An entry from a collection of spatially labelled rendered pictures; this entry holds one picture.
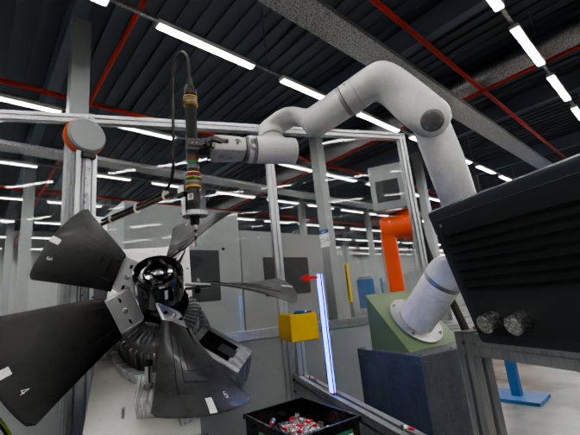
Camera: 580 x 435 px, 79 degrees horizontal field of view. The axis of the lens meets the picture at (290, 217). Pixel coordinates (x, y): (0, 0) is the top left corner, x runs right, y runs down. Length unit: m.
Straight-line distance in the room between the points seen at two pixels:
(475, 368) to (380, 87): 0.68
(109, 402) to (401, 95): 1.05
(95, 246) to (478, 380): 0.92
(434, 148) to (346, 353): 1.16
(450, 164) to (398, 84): 0.25
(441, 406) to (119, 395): 0.87
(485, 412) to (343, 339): 1.31
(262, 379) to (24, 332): 1.10
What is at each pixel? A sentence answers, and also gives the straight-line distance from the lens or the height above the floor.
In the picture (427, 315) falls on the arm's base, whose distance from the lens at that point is 1.25.
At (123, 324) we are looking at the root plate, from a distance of 0.94.
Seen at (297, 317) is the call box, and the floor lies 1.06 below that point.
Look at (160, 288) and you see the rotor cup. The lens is 0.89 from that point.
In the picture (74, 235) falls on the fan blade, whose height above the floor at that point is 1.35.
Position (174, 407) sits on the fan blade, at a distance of 0.74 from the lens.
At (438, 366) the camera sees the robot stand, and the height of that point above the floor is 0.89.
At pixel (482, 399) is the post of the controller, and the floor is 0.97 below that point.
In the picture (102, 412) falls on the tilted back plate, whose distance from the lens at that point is 1.06.
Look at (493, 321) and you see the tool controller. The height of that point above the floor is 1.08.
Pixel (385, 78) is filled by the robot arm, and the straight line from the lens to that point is 0.99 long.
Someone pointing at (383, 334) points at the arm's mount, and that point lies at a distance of 1.27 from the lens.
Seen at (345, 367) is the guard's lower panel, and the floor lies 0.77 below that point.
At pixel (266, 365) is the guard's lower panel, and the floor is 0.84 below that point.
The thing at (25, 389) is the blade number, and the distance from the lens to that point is 0.90.
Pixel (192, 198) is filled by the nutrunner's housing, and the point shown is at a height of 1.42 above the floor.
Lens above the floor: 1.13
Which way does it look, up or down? 13 degrees up
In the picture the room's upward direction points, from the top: 6 degrees counter-clockwise
